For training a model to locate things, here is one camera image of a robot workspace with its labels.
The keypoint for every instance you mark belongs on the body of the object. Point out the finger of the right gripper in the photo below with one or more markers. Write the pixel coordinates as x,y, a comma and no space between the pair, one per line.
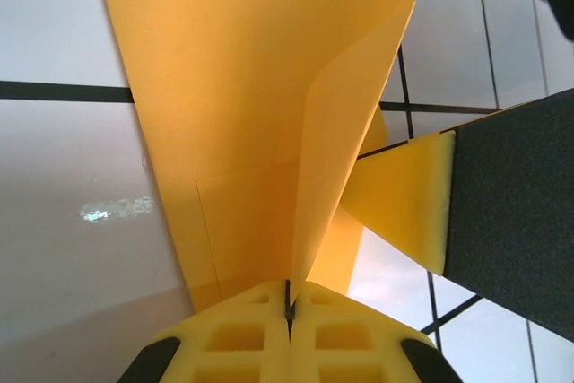
507,212

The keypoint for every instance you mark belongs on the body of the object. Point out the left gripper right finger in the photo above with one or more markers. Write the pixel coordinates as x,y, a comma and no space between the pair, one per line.
359,347

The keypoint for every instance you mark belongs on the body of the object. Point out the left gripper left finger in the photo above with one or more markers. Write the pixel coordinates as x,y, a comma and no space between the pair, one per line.
224,347

